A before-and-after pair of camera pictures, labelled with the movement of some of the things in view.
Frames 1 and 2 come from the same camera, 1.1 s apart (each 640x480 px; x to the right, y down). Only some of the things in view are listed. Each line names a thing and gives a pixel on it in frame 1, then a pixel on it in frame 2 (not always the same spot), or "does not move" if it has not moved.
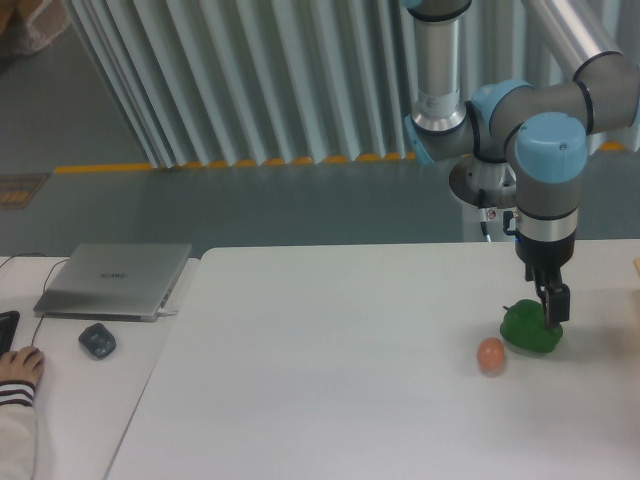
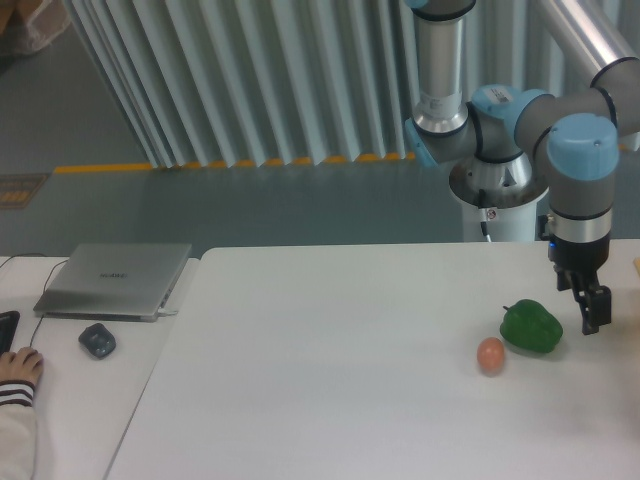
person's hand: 25,364 does not move
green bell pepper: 523,326 does not move
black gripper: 548,257 to 576,266
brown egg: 490,355 does not move
